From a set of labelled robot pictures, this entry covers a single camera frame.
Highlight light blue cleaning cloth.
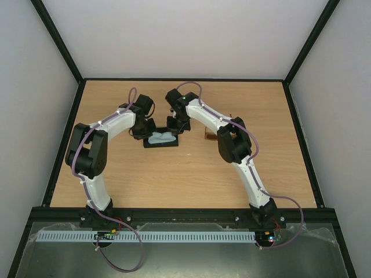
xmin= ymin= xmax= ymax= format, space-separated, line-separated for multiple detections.
xmin=148 ymin=131 xmax=176 ymax=144

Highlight right control board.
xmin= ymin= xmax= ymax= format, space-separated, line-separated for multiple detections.
xmin=255 ymin=228 xmax=283 ymax=244

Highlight left control board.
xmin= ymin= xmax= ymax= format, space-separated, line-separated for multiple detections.
xmin=93 ymin=229 xmax=120 ymax=240

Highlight black glasses case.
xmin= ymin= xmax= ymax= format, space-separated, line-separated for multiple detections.
xmin=143 ymin=127 xmax=179 ymax=148

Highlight black aluminium frame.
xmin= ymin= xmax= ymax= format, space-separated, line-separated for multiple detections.
xmin=8 ymin=1 xmax=356 ymax=277

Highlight control board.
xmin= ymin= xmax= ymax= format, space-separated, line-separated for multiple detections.
xmin=255 ymin=228 xmax=283 ymax=244
xmin=93 ymin=229 xmax=120 ymax=240

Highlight brown sunglasses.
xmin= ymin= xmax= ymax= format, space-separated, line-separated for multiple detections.
xmin=205 ymin=116 xmax=229 ymax=141

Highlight light blue slotted cable duct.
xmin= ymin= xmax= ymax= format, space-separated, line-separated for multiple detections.
xmin=35 ymin=231 xmax=256 ymax=243

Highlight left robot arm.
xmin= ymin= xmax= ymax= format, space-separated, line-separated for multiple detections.
xmin=65 ymin=94 xmax=156 ymax=229

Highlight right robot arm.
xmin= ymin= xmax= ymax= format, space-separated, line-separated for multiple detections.
xmin=165 ymin=89 xmax=277 ymax=227

